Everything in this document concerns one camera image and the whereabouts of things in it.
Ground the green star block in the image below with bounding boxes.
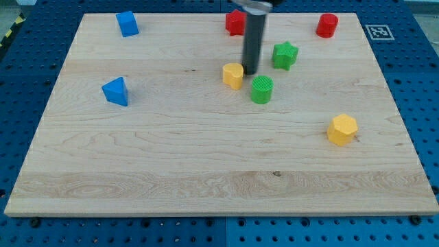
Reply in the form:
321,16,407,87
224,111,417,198
272,41,299,71

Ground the red star block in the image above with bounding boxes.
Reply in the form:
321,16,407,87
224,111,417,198
225,10,247,36

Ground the yellow heart block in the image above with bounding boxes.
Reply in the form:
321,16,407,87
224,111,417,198
222,63,244,90

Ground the wooden board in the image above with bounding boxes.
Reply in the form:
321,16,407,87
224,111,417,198
5,13,438,217

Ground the green cylinder block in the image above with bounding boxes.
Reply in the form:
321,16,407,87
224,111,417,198
250,75,274,104

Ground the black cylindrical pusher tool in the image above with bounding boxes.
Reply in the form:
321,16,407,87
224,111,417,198
241,13,267,75

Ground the blue triangle block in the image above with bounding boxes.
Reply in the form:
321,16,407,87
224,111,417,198
102,77,128,106

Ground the yellow hexagon block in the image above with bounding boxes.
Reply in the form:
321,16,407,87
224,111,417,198
327,114,358,146

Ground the blue cube block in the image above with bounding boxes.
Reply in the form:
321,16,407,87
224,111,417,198
116,11,139,37

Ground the red cylinder block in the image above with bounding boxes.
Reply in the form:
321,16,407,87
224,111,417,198
316,13,339,38

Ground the white fiducial marker tag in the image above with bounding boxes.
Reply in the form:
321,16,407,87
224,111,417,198
366,24,394,40

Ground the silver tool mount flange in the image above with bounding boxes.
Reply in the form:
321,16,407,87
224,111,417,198
232,0,273,15

